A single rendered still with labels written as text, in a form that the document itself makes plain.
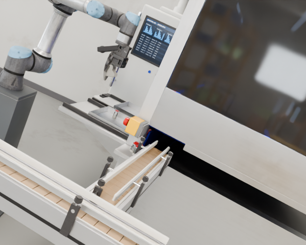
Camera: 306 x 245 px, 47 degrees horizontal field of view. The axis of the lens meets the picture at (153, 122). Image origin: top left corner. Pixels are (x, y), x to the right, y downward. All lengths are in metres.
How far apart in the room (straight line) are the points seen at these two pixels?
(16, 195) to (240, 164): 0.99
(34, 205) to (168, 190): 0.87
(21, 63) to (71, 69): 2.77
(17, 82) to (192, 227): 1.24
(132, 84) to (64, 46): 2.27
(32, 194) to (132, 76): 1.90
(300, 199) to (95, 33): 3.65
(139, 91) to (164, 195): 1.19
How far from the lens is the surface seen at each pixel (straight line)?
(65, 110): 1.84
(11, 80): 2.13
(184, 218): 1.74
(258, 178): 1.63
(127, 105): 2.37
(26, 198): 0.98
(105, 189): 1.12
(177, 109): 1.61
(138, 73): 2.72
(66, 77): 4.90
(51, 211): 0.95
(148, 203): 1.76
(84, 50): 4.79
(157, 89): 1.62
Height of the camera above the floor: 1.44
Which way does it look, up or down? 14 degrees down
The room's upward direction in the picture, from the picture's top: 25 degrees clockwise
